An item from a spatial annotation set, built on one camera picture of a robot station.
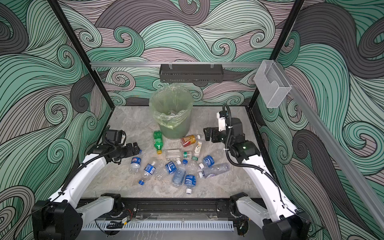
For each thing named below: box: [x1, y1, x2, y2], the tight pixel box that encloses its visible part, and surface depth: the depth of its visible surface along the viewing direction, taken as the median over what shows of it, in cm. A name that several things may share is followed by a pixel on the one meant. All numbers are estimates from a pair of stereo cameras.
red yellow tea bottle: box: [181, 134, 201, 148], surface depth 97 cm
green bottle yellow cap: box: [153, 130, 164, 155], surface depth 97 cm
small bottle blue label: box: [198, 155, 215, 169], surface depth 87 cm
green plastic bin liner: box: [149, 83, 194, 130], surface depth 95 cm
